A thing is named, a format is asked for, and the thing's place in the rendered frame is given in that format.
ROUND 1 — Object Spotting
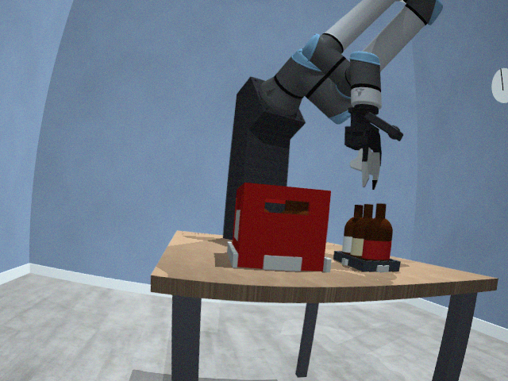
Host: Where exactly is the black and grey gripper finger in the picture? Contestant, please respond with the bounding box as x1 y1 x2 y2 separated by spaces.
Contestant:
369 145 382 190
350 134 372 187

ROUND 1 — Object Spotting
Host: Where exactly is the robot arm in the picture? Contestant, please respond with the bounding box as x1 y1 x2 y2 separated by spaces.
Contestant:
259 0 443 125

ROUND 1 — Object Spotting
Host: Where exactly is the red crate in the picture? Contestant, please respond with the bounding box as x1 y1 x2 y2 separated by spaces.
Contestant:
233 183 331 271

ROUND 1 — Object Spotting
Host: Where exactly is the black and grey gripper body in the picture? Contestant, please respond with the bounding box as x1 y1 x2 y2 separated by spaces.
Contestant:
344 104 381 152

